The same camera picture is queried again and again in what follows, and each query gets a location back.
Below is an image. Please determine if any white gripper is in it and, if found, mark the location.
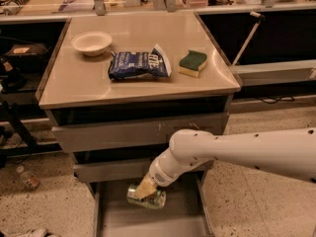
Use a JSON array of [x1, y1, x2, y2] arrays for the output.
[[135, 148, 210, 199]]

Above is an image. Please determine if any green soda can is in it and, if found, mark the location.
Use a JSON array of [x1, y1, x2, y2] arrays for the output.
[[126, 183, 166, 209]]

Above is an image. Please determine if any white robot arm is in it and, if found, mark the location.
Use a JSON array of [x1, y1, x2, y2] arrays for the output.
[[135, 128, 316, 198]]

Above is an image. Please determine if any grey middle drawer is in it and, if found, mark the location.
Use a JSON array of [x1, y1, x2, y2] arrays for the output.
[[73, 156, 154, 183]]

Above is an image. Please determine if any grey drawer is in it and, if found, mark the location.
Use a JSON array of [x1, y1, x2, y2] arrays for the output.
[[52, 113, 229, 152], [73, 156, 154, 183], [93, 173, 215, 237]]

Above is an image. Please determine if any grey bottom drawer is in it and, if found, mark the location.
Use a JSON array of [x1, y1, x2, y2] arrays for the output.
[[93, 173, 215, 237]]

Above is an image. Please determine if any grey top drawer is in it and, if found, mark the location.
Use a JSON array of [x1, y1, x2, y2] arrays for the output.
[[52, 113, 229, 152]]

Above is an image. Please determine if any grey drawer cabinet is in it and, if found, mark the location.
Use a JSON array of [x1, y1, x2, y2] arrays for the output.
[[35, 11, 243, 237]]

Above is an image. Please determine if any plastic bottle on floor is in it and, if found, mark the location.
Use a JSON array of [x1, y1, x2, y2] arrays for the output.
[[16, 166, 40, 190]]

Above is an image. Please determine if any black stand leg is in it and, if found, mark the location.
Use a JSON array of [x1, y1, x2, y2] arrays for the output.
[[1, 101, 61, 156]]

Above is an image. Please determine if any blue chip bag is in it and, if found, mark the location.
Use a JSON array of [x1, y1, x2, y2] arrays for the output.
[[108, 43, 172, 80]]

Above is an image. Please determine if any green yellow sponge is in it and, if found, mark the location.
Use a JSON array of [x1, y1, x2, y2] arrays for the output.
[[179, 50, 207, 78]]

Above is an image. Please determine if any white paper bowl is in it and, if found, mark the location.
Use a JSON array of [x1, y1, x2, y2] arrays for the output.
[[71, 32, 113, 57]]

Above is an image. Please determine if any black bag on shelf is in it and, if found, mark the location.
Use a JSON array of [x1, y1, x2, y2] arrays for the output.
[[4, 43, 49, 73]]

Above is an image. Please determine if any black cable on floor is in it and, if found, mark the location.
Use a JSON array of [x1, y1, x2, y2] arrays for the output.
[[256, 95, 296, 105]]

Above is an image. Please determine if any white pole black handle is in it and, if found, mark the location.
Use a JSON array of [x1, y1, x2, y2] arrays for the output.
[[232, 11, 265, 66]]

